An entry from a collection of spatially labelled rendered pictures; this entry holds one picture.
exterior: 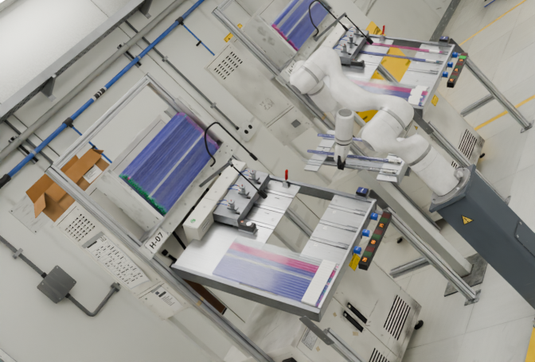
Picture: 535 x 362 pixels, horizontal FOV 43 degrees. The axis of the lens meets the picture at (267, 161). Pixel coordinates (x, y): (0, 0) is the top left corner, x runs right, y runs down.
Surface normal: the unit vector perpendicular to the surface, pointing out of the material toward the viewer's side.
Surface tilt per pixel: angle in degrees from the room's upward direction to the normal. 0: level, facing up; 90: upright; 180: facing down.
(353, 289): 90
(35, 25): 90
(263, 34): 90
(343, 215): 45
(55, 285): 90
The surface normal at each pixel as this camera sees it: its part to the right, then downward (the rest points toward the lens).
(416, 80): -0.12, -0.77
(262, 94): -0.44, 0.62
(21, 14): 0.55, -0.40
